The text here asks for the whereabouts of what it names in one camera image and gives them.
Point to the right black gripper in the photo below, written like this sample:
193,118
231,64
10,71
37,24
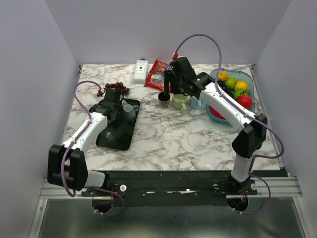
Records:
169,77

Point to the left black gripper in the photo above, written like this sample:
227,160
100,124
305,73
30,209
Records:
119,109

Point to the grey blue mug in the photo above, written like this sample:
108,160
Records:
130,111

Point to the brown striped mug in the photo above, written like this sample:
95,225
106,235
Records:
164,100

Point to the light green mug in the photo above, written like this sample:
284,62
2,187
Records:
179,101

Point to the light blue mug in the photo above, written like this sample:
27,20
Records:
195,103

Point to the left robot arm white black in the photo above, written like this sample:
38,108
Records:
66,163

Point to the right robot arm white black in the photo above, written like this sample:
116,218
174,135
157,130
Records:
251,129

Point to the red snack bag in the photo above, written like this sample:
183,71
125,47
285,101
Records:
155,78

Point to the red grape bunch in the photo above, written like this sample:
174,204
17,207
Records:
119,86

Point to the white power strip box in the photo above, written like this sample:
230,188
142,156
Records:
140,73

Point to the dark green tray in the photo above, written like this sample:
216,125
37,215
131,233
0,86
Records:
118,135

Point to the purple grapes in bowl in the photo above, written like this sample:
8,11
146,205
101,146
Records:
226,89

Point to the red dragon fruit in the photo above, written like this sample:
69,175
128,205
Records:
215,114

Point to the green lime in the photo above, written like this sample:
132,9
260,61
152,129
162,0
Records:
230,83

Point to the green apple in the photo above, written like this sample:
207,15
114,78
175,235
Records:
239,93

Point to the yellow orange fruit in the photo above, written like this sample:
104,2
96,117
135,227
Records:
241,85

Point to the teal plastic fruit bowl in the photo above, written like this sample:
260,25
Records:
240,76

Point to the red apple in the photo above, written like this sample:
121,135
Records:
245,101

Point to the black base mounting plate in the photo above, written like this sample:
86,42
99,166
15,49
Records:
176,188

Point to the aluminium rail frame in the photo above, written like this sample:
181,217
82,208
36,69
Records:
274,212

